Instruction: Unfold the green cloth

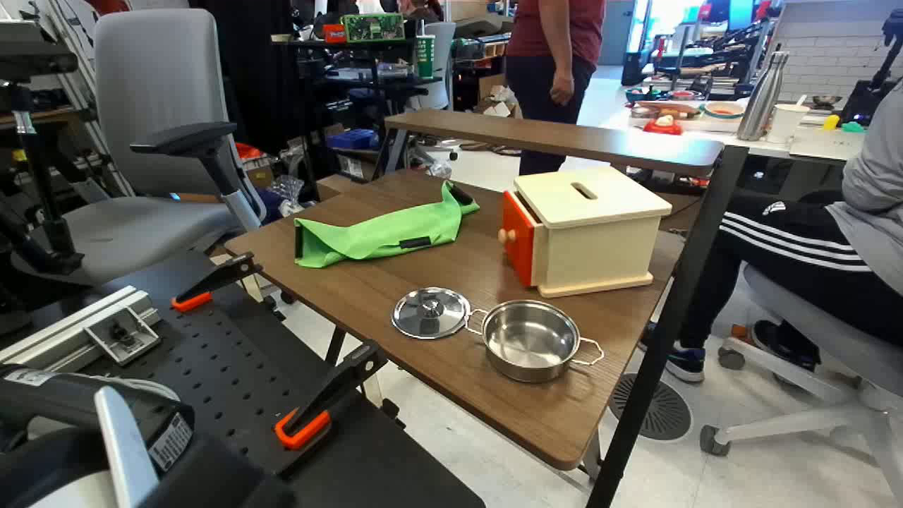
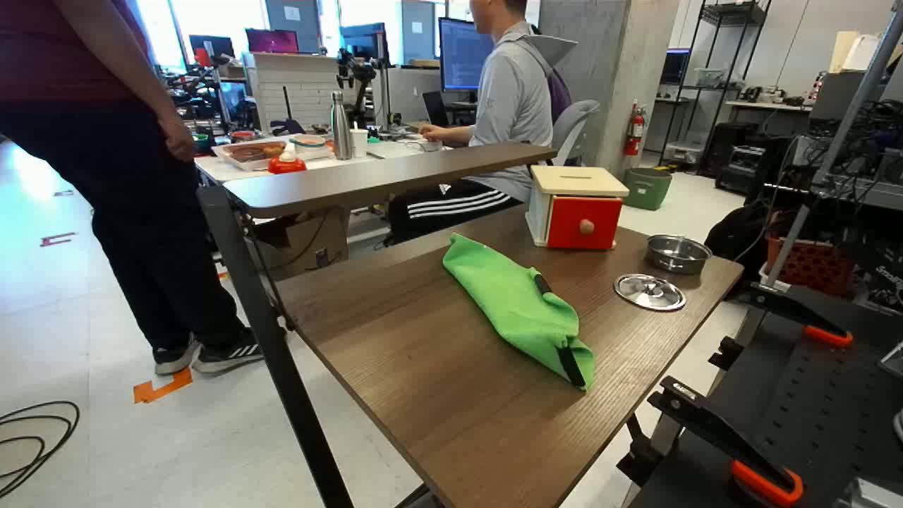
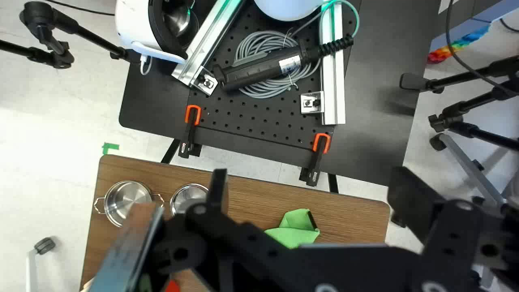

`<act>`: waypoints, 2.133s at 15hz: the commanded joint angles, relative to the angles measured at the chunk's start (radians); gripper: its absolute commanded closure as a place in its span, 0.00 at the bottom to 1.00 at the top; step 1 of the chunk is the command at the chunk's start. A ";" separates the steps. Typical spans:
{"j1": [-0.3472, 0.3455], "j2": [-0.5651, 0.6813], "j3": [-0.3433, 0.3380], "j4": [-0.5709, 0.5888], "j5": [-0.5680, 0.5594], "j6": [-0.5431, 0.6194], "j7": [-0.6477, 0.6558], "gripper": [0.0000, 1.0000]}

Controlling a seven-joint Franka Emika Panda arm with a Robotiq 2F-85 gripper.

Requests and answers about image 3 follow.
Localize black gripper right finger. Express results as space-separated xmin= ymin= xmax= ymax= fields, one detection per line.
xmin=388 ymin=167 xmax=445 ymax=240

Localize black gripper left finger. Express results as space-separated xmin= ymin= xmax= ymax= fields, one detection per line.
xmin=206 ymin=169 xmax=229 ymax=214

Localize green microfiber cloth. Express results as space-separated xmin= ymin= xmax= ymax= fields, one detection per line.
xmin=265 ymin=209 xmax=321 ymax=248

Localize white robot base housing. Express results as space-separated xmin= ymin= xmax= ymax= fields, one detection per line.
xmin=115 ymin=0 xmax=200 ymax=63

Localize round steel pot lid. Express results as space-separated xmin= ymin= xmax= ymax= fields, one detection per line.
xmin=169 ymin=183 xmax=208 ymax=216

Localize red object at bottom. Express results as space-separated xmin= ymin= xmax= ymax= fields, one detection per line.
xmin=164 ymin=279 xmax=180 ymax=292

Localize black perforated mounting board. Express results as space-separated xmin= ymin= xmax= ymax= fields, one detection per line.
xmin=192 ymin=0 xmax=360 ymax=148

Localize left orange bar clamp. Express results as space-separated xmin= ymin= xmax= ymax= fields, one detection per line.
xmin=179 ymin=104 xmax=203 ymax=157

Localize orange bar clamp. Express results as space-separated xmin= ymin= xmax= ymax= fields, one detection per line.
xmin=300 ymin=131 xmax=331 ymax=187
xmin=179 ymin=104 xmax=203 ymax=157

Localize right orange bar clamp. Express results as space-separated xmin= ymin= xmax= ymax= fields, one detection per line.
xmin=300 ymin=131 xmax=331 ymax=187

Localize black cylindrical power adapter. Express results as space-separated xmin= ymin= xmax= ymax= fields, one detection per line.
xmin=214 ymin=36 xmax=354 ymax=91

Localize rainbow pop toy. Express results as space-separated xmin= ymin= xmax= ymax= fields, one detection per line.
xmin=427 ymin=26 xmax=488 ymax=65

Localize black tripod right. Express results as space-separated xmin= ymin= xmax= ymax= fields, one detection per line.
xmin=399 ymin=57 xmax=519 ymax=151

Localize black tripod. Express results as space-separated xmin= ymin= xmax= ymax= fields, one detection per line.
xmin=0 ymin=0 xmax=132 ymax=70
xmin=399 ymin=57 xmax=519 ymax=151

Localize small black cylinder cap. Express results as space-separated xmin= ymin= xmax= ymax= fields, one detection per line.
xmin=34 ymin=237 xmax=57 ymax=255

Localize black tripod left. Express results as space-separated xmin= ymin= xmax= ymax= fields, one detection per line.
xmin=0 ymin=0 xmax=132 ymax=70

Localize steel pot with handles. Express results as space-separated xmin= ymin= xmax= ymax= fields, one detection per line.
xmin=93 ymin=180 xmax=164 ymax=227

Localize right aluminium extrusion rail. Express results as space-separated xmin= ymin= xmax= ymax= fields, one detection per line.
xmin=300 ymin=0 xmax=346 ymax=127

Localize aluminium extrusion rail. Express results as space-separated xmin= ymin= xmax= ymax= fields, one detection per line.
xmin=172 ymin=0 xmax=243 ymax=96
xmin=300 ymin=0 xmax=346 ymax=127

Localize left aluminium extrusion rail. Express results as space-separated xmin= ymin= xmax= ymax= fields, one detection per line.
xmin=172 ymin=0 xmax=243 ymax=96

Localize coiled grey cable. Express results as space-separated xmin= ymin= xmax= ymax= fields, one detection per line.
xmin=232 ymin=29 xmax=321 ymax=101

